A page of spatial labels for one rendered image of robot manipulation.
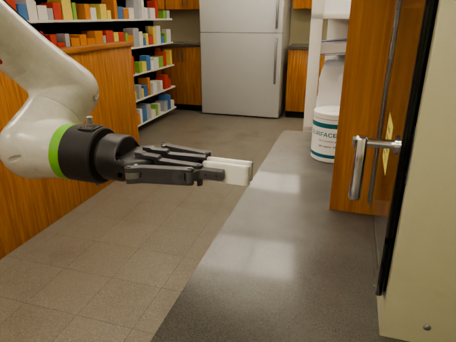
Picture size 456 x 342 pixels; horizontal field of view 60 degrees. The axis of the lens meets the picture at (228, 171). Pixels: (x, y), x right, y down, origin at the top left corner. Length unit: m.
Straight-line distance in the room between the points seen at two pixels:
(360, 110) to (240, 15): 4.75
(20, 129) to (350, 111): 0.61
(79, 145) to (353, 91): 0.53
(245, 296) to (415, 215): 0.29
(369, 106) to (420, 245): 0.39
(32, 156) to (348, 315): 0.54
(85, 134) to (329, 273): 0.46
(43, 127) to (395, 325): 0.60
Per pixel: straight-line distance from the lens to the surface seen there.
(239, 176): 0.56
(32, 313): 2.25
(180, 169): 0.55
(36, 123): 0.71
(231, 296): 0.65
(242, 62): 5.56
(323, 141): 1.20
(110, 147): 0.62
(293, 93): 5.61
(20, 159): 0.70
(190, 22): 6.50
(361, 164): 0.54
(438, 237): 0.54
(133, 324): 2.03
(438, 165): 0.50
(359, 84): 0.84
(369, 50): 0.84
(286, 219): 0.87
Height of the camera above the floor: 1.35
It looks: 22 degrees down
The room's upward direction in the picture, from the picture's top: straight up
